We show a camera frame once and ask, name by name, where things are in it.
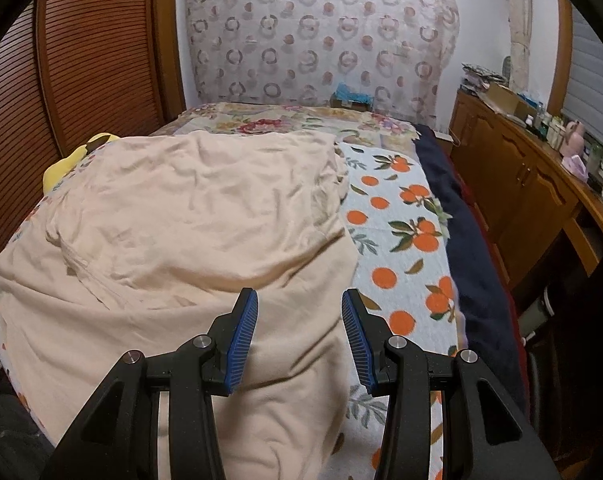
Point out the peach printed t-shirt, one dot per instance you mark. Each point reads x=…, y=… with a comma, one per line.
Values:
x=181, y=210

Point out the wooden window frame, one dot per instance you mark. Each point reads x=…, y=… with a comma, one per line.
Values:
x=561, y=50

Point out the small desk fan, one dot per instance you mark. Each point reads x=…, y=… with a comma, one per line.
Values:
x=507, y=67

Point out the dark blue bed sheet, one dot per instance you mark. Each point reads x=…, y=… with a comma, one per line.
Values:
x=466, y=240

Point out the wooden louvered wardrobe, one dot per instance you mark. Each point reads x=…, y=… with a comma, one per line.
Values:
x=81, y=110

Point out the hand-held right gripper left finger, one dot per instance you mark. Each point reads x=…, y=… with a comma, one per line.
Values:
x=241, y=340

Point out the yellow plush toy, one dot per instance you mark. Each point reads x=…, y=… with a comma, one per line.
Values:
x=61, y=167

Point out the wooden cabinet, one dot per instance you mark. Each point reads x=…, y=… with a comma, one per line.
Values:
x=511, y=180

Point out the pink pouch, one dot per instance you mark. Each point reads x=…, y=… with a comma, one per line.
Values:
x=576, y=167

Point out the orange fruit print blanket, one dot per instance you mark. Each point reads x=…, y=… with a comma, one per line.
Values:
x=396, y=225

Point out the floral blanket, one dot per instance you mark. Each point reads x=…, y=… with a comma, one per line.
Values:
x=281, y=120

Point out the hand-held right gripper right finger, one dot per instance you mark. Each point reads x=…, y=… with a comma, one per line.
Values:
x=359, y=345

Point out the open cardboard box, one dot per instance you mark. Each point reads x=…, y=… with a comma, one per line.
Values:
x=506, y=102

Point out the grey window blind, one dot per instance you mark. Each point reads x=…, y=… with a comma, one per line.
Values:
x=591, y=85

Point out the white lace curtain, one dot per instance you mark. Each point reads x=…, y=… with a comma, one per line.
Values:
x=519, y=25

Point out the circle patterned wall cloth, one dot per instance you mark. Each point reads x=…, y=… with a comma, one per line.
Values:
x=321, y=35

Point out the cardboard box with blue cloth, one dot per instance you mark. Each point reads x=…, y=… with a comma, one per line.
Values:
x=351, y=97

